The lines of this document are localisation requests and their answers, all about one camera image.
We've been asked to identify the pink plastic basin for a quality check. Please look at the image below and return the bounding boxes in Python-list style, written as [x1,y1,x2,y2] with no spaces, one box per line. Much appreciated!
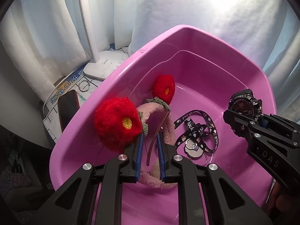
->
[49,25,278,225]

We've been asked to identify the purple fuzzy cloth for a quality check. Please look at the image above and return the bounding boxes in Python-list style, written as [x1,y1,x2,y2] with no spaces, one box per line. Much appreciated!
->
[0,167,32,194]

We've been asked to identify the black printed lanyard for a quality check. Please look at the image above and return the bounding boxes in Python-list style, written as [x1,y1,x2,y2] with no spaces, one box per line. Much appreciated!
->
[173,110,219,163]

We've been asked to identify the white grid tablecloth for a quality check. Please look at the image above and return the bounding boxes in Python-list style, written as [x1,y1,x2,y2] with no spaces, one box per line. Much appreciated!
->
[42,75,110,144]

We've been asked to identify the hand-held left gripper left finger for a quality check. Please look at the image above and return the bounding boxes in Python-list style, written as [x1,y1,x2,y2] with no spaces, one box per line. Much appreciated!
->
[46,135,144,225]

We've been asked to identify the black sport watch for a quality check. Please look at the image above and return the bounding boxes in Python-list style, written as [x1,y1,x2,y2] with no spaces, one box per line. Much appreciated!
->
[228,88,263,123]

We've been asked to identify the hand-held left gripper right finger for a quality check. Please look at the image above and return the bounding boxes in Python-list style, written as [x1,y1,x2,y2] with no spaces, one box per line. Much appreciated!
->
[156,132,273,225]

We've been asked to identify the white packet with blue print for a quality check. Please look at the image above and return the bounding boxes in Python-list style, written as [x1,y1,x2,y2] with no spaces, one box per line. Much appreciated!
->
[44,68,86,107]

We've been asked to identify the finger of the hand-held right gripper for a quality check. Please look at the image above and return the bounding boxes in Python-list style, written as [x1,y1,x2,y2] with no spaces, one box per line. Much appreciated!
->
[223,109,261,146]
[262,114,300,146]

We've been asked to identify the dark smartphone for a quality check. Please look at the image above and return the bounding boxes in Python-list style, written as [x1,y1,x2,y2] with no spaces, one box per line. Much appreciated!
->
[57,89,80,132]

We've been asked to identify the white desk lamp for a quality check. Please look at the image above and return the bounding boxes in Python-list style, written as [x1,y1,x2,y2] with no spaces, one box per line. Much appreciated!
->
[77,0,130,80]

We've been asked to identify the pink headband with red strawberries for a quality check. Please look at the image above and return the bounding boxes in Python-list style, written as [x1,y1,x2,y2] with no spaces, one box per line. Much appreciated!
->
[94,74,179,190]

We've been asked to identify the person's right hand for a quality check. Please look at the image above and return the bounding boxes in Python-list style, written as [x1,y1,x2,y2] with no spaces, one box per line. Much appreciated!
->
[276,185,300,225]

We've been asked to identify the white sheer curtain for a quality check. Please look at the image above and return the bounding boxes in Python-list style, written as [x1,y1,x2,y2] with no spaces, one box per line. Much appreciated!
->
[0,0,300,125]

